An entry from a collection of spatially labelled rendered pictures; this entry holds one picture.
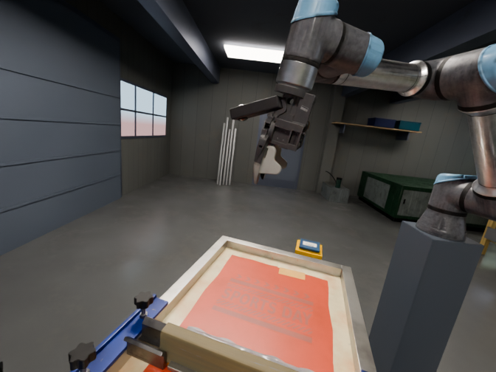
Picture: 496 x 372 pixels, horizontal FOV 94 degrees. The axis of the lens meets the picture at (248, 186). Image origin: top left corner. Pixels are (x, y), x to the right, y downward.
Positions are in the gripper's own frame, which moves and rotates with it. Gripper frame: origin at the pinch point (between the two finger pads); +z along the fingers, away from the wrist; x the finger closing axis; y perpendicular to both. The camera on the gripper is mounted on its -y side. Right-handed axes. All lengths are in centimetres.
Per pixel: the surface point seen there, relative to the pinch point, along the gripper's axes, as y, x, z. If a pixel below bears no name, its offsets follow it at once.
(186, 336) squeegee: -0.2, -19.8, 32.4
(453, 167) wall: 351, 758, 22
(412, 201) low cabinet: 204, 484, 95
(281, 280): 14, 24, 44
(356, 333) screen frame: 37, 6, 35
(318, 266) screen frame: 26, 38, 41
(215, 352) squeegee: 6.9, -20.0, 31.3
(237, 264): -4, 25, 48
